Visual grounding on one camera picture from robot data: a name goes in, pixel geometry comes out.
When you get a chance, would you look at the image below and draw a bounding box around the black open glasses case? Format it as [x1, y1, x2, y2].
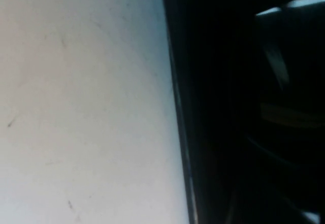
[160, 0, 325, 224]

